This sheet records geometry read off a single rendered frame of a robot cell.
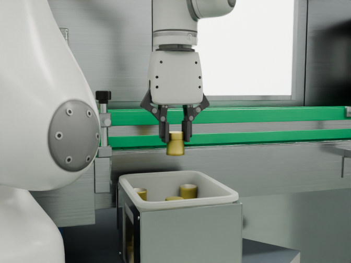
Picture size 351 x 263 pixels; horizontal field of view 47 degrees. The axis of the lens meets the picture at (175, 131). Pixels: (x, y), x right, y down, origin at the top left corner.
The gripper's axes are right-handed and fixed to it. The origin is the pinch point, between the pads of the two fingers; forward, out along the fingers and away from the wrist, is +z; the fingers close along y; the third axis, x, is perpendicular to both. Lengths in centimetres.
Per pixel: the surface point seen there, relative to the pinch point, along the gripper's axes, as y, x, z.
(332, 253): -64, -33, 45
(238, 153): -19.1, -11.8, 6.9
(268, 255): -30.5, -16.5, 35.2
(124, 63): 4.5, -30.0, -14.5
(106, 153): 12.9, -1.8, 3.9
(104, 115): 13.3, -1.7, -3.3
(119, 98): 5.9, -30.0, -5.7
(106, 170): 13.0, -2.5, 7.4
